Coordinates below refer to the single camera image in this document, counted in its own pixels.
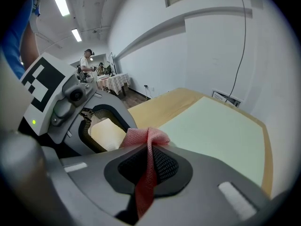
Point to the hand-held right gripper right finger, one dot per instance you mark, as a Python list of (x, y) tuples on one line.
[(207, 192)]

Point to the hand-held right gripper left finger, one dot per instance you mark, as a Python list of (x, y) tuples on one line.
[(98, 185)]

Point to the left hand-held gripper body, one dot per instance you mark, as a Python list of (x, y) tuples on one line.
[(47, 86)]

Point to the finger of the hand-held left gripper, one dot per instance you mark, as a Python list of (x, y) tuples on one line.
[(120, 107), (80, 140)]

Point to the pink cloth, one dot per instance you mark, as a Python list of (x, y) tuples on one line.
[(145, 135)]

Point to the light green board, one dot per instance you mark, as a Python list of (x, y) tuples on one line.
[(211, 131)]

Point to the person's left forearm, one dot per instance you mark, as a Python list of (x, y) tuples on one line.
[(30, 48)]

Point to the black monitor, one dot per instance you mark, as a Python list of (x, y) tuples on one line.
[(111, 65)]

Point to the person's blue shirt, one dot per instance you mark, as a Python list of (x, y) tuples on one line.
[(11, 43)]

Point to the recessed wall network box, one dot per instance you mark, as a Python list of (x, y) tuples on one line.
[(231, 100)]

